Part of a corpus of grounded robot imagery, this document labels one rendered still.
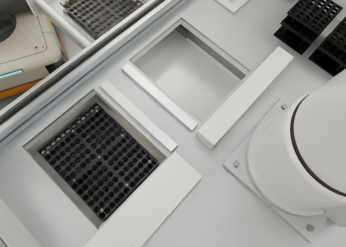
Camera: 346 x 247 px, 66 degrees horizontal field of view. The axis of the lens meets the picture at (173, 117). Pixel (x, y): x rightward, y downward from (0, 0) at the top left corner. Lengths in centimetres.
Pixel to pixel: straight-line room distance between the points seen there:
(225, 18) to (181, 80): 21
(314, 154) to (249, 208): 23
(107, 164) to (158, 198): 15
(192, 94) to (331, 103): 47
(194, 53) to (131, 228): 54
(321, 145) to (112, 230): 40
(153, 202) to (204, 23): 49
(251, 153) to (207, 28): 36
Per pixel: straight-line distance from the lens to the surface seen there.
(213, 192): 60
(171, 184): 57
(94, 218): 70
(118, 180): 64
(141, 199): 57
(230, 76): 84
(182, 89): 79
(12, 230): 57
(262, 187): 60
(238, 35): 78
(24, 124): 66
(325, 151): 42
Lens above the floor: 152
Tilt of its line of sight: 67 degrees down
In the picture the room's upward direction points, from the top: 10 degrees clockwise
